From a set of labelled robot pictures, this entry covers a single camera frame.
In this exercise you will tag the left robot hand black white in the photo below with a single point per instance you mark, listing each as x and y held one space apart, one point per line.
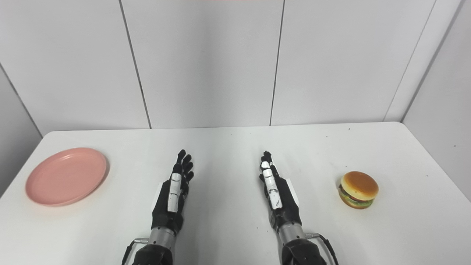
173 206

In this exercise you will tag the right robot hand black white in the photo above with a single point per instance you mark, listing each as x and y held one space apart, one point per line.
281 202

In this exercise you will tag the toy hamburger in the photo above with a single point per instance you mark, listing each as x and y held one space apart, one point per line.
358 190

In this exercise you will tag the pink round plate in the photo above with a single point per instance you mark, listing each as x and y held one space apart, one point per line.
66 176

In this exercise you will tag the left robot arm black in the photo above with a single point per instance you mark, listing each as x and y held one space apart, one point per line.
156 248

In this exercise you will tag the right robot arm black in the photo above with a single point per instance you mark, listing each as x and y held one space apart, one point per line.
298 248

